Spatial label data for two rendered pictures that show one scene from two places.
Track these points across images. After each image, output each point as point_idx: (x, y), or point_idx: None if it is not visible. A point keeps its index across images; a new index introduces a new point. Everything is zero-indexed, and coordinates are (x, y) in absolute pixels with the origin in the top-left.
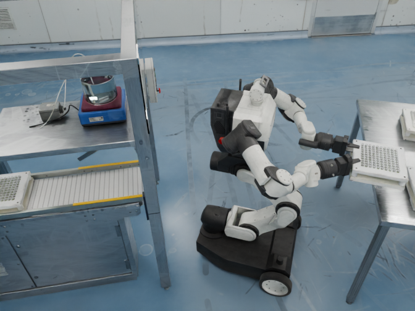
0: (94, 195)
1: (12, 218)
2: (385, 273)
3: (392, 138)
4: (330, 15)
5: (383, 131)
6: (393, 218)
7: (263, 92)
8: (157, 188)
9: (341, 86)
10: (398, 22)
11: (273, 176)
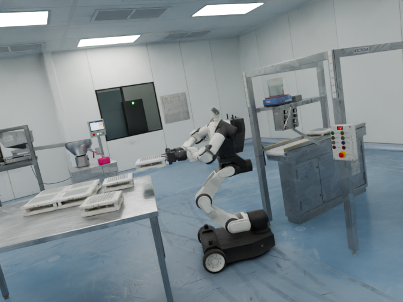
0: (287, 145)
1: None
2: (137, 277)
3: (132, 197)
4: None
5: (137, 198)
6: (144, 176)
7: (211, 112)
8: (346, 251)
9: None
10: None
11: (197, 129)
